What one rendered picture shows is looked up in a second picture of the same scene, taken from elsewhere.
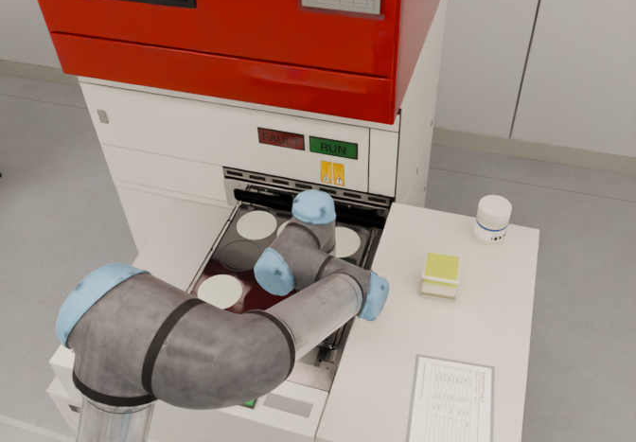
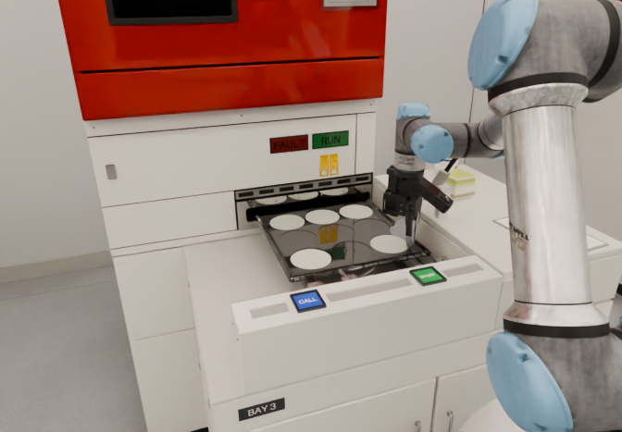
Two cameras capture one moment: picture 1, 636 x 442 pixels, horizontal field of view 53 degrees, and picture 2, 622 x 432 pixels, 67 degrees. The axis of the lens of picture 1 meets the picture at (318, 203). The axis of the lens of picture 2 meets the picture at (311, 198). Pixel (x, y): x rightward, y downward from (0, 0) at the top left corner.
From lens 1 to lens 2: 1.01 m
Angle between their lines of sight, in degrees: 37
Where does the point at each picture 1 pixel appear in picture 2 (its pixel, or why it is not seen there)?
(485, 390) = not seen: hidden behind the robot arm
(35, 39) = not seen: outside the picture
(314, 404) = (477, 263)
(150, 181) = (156, 235)
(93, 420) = (560, 120)
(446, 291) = (469, 188)
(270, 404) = (451, 276)
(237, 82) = (267, 87)
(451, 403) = not seen: hidden behind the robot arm
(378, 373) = (487, 235)
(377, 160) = (362, 141)
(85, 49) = (117, 85)
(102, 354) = (569, 31)
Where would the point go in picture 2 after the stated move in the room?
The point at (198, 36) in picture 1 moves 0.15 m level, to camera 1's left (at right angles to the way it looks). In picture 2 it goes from (236, 49) to (180, 53)
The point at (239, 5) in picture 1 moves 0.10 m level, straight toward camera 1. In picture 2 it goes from (275, 13) to (302, 14)
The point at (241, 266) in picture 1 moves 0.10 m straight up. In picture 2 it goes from (307, 242) to (306, 208)
